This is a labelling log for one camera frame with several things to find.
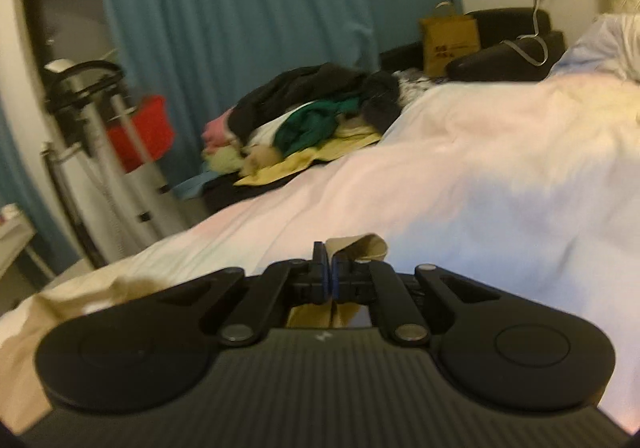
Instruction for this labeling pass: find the wide blue curtain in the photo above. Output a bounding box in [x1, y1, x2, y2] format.
[91, 0, 463, 191]

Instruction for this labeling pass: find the white charging cable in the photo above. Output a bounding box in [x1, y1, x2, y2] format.
[501, 0, 565, 68]

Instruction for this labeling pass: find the yellow paper bag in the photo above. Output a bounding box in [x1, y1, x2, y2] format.
[418, 1, 482, 78]

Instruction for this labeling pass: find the tan garment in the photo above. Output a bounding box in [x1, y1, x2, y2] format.
[0, 232, 390, 435]

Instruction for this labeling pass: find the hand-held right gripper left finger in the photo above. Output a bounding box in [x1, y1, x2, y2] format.
[159, 241, 332, 348]

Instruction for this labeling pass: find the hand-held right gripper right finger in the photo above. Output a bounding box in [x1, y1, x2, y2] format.
[330, 248, 502, 347]

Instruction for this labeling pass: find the dark window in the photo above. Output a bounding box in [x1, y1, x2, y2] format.
[19, 0, 123, 129]

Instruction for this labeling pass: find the narrow blue curtain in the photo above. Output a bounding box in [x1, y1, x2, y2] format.
[0, 98, 53, 241]

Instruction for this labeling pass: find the white vanity desk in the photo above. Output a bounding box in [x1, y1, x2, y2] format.
[0, 202, 55, 281]

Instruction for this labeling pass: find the pastel bed blanket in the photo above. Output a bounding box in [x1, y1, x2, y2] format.
[0, 71, 640, 431]

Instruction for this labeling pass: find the light blue pillow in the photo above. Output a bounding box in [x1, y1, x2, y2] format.
[549, 12, 640, 82]

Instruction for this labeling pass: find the black armchair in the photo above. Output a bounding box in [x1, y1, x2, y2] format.
[379, 7, 567, 82]

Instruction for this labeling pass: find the pile of clothes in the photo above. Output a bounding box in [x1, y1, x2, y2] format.
[171, 61, 432, 201]

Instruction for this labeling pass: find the red cloth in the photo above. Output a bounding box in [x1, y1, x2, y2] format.
[106, 95, 177, 174]

